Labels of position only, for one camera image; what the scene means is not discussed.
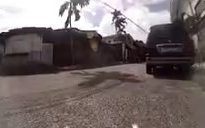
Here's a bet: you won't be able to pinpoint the tall palm tree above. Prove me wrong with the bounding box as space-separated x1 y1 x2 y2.
58 0 91 66

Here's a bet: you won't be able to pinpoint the row of dark houses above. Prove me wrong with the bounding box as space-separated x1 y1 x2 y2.
51 27 148 67

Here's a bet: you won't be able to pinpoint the dark parked suv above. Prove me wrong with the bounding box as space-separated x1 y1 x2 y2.
145 22 196 76

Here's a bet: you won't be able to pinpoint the leafy tree by houses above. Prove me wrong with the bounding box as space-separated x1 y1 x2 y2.
110 9 129 63

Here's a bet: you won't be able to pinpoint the grey low building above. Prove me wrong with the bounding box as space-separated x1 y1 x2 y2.
0 26 54 66

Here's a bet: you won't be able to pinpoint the white building beside car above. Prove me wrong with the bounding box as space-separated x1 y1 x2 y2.
170 0 205 71

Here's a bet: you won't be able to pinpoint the grey concrete road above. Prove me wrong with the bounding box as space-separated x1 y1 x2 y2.
0 62 205 128

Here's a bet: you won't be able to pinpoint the overhead wires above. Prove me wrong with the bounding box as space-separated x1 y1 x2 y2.
101 1 149 35

